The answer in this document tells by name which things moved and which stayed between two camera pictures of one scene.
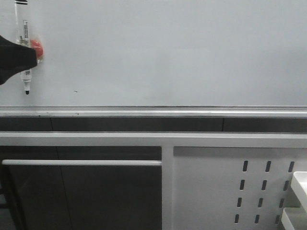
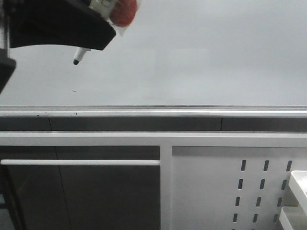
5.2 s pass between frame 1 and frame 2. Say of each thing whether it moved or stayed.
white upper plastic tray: stayed
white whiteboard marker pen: moved
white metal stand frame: stayed
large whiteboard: stayed
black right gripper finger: moved
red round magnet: moved
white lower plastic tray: stayed
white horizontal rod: stayed
